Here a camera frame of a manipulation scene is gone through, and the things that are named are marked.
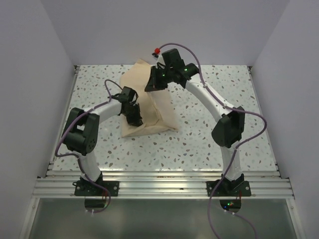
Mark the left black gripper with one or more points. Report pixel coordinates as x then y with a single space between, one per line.
137 120

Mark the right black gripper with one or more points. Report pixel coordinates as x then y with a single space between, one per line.
153 84

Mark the beige cloth drape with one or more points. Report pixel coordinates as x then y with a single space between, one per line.
156 109

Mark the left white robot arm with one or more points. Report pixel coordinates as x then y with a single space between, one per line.
80 134

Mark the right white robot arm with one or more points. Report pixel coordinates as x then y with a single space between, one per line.
171 68

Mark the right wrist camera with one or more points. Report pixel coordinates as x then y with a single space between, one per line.
156 53

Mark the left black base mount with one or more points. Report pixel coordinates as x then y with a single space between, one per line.
87 189

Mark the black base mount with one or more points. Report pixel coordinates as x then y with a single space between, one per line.
223 190
87 189

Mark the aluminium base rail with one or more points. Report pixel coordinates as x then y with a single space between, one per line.
164 184

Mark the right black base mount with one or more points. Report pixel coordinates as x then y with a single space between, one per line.
223 190

